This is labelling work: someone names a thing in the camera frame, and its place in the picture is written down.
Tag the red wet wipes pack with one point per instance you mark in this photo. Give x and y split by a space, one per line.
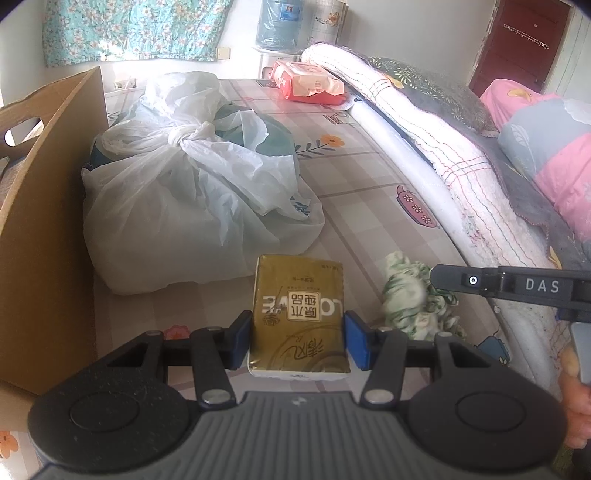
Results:
307 83

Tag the rolled printed mat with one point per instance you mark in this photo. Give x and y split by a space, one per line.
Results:
328 21

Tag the white stitched blanket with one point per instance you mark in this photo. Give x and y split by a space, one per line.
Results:
461 170

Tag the green white cloth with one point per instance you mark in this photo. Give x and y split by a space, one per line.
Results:
406 295

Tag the grey floral pillow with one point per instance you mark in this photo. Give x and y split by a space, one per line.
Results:
438 92

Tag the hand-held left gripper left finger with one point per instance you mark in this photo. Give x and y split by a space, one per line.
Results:
240 340

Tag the person's right hand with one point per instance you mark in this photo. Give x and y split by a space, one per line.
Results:
579 415

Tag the blue water bottle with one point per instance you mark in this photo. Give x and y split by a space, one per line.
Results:
279 23

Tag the white hook rack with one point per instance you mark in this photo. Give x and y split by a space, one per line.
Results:
526 37

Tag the white plastic bag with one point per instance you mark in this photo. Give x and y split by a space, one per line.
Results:
175 198

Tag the white water dispenser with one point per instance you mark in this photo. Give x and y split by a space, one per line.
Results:
270 62

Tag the dark red door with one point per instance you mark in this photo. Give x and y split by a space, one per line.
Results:
521 41

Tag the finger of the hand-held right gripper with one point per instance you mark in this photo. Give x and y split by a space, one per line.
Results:
461 280

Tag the cardboard box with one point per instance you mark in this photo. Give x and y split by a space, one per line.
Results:
46 258

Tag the wall socket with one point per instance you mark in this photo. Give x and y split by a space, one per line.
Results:
223 53

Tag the gold tissue pack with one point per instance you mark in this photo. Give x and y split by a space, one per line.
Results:
298 314

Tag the teal floral cloth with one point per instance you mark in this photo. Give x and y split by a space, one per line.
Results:
134 27

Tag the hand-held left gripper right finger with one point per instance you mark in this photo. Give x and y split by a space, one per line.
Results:
356 340

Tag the pink grey-blue quilt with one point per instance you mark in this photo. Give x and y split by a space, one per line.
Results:
549 138

